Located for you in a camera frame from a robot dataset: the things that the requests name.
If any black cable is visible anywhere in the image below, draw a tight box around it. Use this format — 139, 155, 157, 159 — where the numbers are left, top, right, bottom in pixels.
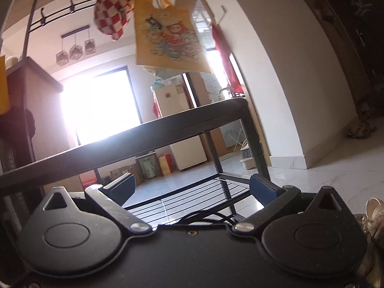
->
180, 211, 237, 225

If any white refrigerator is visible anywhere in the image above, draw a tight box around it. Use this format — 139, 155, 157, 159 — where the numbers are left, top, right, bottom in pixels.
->
151, 82, 207, 171

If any red hanging cloth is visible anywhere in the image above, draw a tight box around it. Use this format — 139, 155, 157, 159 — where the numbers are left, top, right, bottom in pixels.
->
211, 24, 242, 92

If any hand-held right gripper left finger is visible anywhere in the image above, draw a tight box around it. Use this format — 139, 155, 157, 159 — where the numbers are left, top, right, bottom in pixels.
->
43, 172, 153, 235

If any window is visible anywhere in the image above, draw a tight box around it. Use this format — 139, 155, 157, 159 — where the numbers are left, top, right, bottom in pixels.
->
60, 66, 141, 147

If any white floral sandal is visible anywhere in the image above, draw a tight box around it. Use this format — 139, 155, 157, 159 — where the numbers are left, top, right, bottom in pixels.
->
361, 197, 384, 237

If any yellow cloth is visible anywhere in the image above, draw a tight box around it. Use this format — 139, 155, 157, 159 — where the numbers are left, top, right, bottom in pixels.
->
0, 55, 11, 115

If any green thermos jug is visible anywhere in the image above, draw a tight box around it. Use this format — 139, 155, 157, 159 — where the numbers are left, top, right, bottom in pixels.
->
139, 155, 157, 179

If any brown sandal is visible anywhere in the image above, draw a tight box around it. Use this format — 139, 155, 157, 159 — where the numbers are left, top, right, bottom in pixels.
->
348, 120, 378, 138

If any wooden cabinet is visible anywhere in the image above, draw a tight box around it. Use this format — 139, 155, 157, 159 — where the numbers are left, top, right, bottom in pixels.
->
6, 57, 83, 192

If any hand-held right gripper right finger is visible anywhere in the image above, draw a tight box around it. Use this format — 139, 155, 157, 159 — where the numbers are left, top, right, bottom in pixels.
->
231, 173, 345, 234

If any olive green slipper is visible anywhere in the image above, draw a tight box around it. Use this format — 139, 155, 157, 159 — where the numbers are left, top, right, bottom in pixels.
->
363, 216, 384, 279

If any white dustpan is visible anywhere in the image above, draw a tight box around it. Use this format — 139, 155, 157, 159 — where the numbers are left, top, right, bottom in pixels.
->
240, 150, 257, 170

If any dark door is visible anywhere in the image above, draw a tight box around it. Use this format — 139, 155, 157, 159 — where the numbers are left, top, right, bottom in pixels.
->
315, 0, 384, 117

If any red plastic box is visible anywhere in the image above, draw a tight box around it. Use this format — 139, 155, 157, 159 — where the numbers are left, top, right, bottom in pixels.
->
81, 171, 98, 191

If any white drying rack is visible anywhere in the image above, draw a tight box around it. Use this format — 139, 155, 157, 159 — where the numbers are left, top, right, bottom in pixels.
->
228, 129, 249, 153

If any yellow paper bag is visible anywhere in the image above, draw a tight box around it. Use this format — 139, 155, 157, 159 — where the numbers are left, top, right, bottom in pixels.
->
158, 154, 173, 176

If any black metal shoe rack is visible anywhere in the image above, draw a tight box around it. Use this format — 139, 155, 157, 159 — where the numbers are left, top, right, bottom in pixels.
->
0, 0, 272, 225

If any cardboard box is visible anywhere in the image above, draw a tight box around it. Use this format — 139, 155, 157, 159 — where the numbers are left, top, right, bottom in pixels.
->
109, 163, 144, 185

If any red white checkered bag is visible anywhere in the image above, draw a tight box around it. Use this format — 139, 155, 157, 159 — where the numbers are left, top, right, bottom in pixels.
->
94, 0, 138, 42

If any yellow printed tote bag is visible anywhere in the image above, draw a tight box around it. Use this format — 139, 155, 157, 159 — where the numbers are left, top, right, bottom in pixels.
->
133, 0, 213, 75

